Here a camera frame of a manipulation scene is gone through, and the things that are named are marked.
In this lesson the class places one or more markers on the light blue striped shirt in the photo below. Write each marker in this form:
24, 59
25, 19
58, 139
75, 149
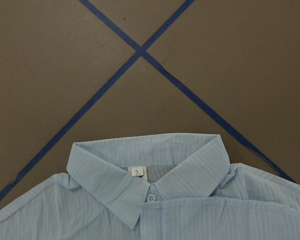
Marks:
173, 186

